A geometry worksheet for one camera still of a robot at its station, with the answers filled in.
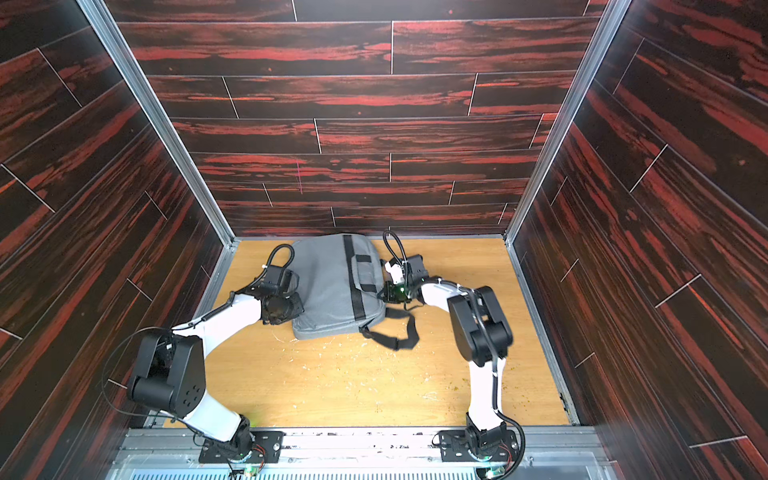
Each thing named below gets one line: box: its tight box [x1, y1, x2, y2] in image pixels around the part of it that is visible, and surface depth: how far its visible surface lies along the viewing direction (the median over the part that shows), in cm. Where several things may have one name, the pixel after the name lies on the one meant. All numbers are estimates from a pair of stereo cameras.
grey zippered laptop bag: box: [293, 233, 419, 351], surface depth 98 cm
